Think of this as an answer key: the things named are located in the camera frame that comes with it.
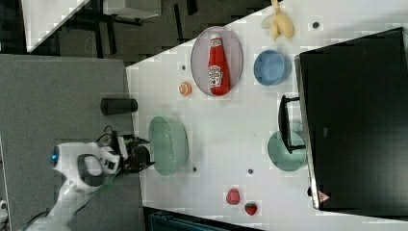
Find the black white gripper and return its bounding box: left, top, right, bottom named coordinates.
left=110, top=131, right=154, bottom=173

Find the green plastic strainer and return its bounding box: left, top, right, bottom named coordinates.
left=148, top=116, right=189, bottom=176

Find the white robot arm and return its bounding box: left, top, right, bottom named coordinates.
left=19, top=131, right=154, bottom=231

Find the black cylinder container upper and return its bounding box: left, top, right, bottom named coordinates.
left=100, top=98, right=139, bottom=116

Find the orange slice toy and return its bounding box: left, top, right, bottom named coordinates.
left=179, top=82, right=192, bottom=96

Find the pink red fruit toy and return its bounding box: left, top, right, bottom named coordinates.
left=226, top=188, right=241, bottom=205

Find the red ketchup bottle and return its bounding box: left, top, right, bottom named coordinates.
left=208, top=34, right=230, bottom=96

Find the red strawberry toy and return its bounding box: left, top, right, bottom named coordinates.
left=244, top=202, right=258, bottom=216

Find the green plastic mug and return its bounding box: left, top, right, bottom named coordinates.
left=268, top=132, right=307, bottom=171

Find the blue plastic cup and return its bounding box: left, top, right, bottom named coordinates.
left=253, top=50, right=292, bottom=86

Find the peeled banana toy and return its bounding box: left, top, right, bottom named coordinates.
left=261, top=0, right=294, bottom=40

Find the black silver toaster oven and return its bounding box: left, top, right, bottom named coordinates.
left=294, top=28, right=408, bottom=220

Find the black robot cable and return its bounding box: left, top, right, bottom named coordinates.
left=95, top=124, right=116, bottom=145

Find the blue metal frame rail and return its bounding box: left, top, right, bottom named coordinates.
left=147, top=213, right=258, bottom=231

